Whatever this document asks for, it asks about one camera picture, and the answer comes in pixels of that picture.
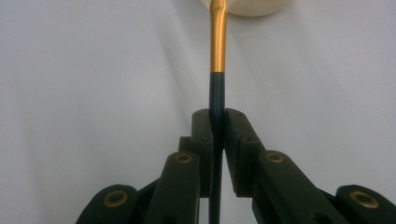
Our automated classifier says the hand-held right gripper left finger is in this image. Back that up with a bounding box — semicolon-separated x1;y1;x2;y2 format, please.
143;107;216;224

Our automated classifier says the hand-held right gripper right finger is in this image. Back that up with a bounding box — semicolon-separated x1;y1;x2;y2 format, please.
223;107;350;224

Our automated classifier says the long thin-handled makeup brush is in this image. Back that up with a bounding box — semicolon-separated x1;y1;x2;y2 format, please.
207;0;229;224

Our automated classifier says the cream ribbed brush holder cup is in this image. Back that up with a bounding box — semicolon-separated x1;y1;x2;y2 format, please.
199;0;292;18

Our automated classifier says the white board table cover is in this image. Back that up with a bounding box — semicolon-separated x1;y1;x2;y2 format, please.
0;0;396;224

